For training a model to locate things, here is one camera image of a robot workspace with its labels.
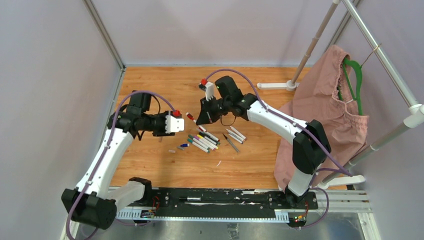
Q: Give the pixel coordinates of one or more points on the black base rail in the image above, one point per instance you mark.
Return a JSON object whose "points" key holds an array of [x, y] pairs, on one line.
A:
{"points": [[217, 204]]}

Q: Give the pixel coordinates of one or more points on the teal capped white marker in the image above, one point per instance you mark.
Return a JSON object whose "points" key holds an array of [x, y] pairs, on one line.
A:
{"points": [[198, 145]]}

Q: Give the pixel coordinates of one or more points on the pink cloth garment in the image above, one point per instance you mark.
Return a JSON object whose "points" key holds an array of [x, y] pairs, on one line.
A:
{"points": [[326, 94]]}

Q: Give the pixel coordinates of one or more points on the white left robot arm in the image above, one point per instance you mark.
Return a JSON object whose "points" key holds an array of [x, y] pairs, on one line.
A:
{"points": [[90, 202]]}

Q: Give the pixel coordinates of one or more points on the black capped white marker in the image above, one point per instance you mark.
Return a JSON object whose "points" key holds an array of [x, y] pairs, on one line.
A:
{"points": [[205, 136]]}

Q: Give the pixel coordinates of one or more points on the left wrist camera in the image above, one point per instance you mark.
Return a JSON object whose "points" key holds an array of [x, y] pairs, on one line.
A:
{"points": [[174, 122]]}

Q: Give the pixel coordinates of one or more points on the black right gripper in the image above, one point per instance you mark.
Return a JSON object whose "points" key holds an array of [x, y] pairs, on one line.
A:
{"points": [[206, 116]]}

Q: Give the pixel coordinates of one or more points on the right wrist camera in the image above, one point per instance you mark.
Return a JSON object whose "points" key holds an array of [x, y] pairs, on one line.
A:
{"points": [[208, 88]]}

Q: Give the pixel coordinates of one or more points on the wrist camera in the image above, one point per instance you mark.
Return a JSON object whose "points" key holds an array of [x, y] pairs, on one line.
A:
{"points": [[174, 122], [208, 88]]}

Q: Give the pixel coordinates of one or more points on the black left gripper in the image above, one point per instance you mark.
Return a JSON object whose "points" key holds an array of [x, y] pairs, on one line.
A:
{"points": [[162, 132]]}

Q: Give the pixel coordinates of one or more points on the dark green capped marker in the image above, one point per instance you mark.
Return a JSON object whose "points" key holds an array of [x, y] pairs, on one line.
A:
{"points": [[192, 137]]}

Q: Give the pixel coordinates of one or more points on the houndstooth patterned pen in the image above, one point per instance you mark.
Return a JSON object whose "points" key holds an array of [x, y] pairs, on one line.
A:
{"points": [[231, 143]]}

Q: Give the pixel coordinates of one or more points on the brown capped white marker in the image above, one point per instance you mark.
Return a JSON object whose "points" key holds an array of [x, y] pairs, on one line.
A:
{"points": [[238, 133]]}

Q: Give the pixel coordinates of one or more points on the pink capped white marker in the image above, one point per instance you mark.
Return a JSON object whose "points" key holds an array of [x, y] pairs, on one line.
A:
{"points": [[203, 142]]}

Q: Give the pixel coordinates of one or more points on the yellow capped white marker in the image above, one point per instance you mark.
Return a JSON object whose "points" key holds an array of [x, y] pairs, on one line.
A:
{"points": [[213, 146]]}

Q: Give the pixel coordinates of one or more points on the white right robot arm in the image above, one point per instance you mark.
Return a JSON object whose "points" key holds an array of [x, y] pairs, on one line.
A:
{"points": [[310, 145]]}

